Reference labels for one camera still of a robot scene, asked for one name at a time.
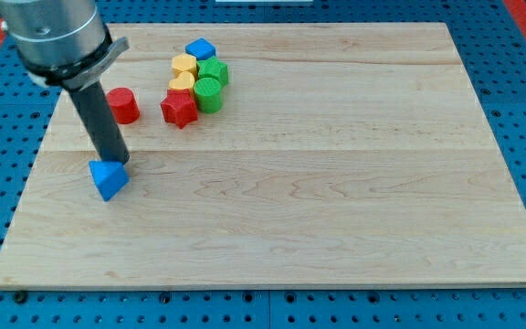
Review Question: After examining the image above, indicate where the blue triangle block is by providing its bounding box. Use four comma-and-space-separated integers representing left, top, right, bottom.
89, 161, 130, 202

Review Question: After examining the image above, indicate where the wooden board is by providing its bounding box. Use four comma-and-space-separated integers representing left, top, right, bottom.
0, 23, 526, 291

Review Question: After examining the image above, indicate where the green cylinder block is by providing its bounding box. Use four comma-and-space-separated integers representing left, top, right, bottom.
194, 78, 223, 113

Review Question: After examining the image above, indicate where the red star block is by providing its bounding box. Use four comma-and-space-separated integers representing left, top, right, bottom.
160, 90, 198, 129

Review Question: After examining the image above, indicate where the green star block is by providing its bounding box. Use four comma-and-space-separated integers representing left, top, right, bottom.
197, 56, 229, 87

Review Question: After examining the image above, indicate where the yellow heart block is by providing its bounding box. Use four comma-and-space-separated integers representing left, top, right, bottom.
168, 71, 195, 96

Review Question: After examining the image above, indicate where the yellow hexagon block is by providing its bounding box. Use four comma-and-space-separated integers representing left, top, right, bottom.
171, 53, 198, 78

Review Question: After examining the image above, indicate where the blue cube block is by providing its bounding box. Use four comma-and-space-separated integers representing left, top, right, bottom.
184, 38, 216, 60

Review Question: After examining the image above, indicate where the red cylinder block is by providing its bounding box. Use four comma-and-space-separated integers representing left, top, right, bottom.
106, 87, 140, 124

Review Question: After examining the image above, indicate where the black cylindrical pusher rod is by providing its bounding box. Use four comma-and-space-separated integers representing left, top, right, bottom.
68, 81, 130, 164

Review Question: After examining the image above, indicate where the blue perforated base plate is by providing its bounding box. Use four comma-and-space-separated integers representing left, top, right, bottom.
0, 0, 526, 328

